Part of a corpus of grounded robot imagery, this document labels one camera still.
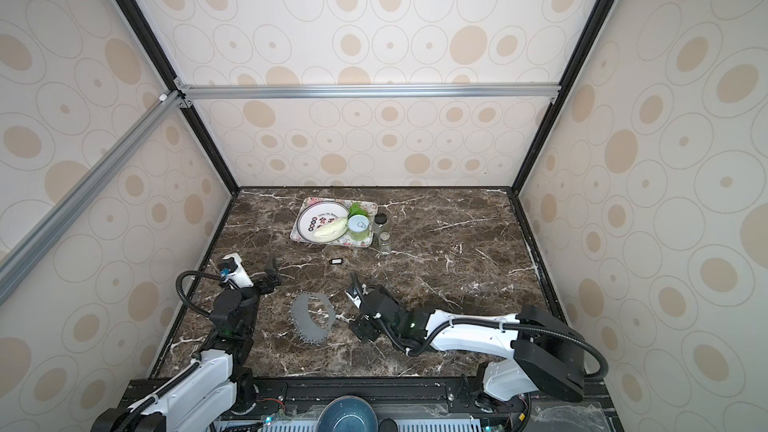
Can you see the black vertical frame post right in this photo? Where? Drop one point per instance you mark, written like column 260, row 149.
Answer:
column 594, row 24

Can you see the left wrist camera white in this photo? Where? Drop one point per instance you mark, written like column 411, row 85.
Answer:
column 232, row 272

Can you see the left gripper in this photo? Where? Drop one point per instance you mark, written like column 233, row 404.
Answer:
column 267, row 287

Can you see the dark lid spice jar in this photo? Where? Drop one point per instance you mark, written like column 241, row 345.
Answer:
column 380, row 224

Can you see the small clear glass bottle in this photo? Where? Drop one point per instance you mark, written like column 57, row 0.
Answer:
column 384, row 241

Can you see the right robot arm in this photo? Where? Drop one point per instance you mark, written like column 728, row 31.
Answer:
column 535, row 350

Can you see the horizontal aluminium rail back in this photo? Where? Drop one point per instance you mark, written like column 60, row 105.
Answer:
column 371, row 91

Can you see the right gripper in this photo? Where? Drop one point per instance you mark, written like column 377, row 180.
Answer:
column 360, row 330

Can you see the blue bowl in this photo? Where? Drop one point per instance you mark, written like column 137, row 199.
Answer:
column 347, row 414

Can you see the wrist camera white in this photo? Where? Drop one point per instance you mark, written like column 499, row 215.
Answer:
column 232, row 272
column 354, row 297

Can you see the white plate with red text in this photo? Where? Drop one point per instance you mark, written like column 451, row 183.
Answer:
column 318, row 214

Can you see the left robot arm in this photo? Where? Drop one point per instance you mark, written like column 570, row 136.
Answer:
column 216, row 381

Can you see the black vertical frame post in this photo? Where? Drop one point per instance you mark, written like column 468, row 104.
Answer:
column 594, row 24
column 150, row 44

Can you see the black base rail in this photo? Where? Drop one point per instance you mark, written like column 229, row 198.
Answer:
column 421, row 404

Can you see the pale green cabbage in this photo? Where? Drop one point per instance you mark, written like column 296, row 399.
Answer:
column 332, row 230

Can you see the black vertical frame post left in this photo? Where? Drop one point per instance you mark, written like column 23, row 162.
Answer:
column 150, row 44

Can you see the aluminium rail left wall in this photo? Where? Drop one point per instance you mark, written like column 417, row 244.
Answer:
column 37, row 243

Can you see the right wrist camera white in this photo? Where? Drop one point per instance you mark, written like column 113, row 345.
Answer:
column 354, row 297

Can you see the floral rectangular tray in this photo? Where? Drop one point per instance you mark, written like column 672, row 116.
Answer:
column 370, row 207

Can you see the green leafy vegetable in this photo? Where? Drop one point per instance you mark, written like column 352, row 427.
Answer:
column 356, row 209

